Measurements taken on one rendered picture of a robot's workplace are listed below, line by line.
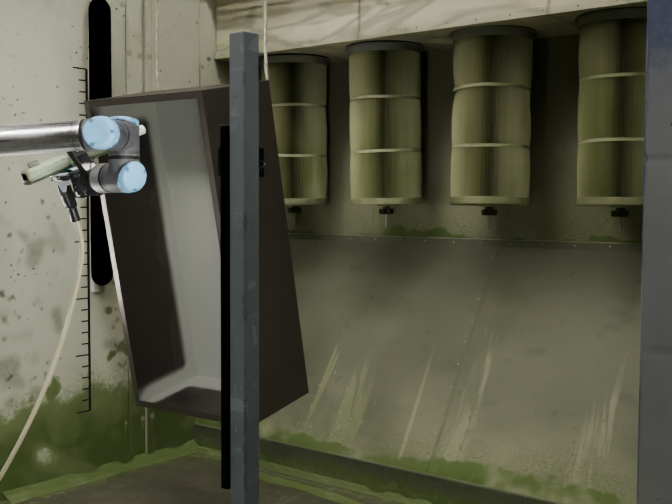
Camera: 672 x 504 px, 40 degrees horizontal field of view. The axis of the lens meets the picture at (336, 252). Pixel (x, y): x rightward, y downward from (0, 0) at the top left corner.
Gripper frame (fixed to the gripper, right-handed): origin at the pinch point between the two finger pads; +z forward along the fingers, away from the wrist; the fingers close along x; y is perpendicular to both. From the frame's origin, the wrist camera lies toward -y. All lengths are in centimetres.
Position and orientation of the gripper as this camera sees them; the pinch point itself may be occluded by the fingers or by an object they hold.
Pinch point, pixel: (58, 173)
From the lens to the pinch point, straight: 306.0
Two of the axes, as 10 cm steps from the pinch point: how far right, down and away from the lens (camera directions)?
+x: 5.8, -4.1, 7.1
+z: -7.8, -0.3, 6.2
